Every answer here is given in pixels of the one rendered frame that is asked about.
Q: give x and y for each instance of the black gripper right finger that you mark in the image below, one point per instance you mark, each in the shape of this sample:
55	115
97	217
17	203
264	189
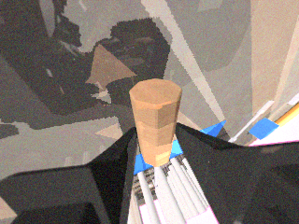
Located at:
228	173

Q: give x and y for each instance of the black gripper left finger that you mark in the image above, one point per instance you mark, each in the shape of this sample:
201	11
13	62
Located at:
106	182

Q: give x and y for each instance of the blue flat strip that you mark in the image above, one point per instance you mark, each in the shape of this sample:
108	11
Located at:
140	165

